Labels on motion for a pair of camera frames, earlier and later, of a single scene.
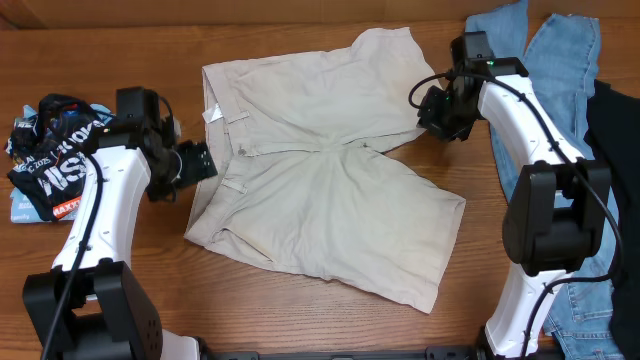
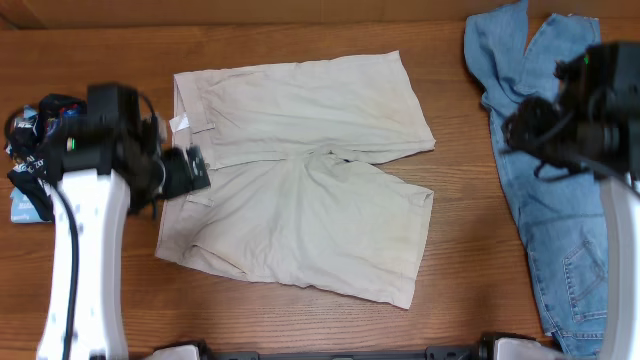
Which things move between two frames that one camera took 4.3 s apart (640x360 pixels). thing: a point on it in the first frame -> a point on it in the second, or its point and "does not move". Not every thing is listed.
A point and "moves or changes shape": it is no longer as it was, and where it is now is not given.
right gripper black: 426,119 -> 522,132
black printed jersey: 50,153 does not move
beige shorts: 302,183 moves or changes shape
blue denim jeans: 558,53 does not move
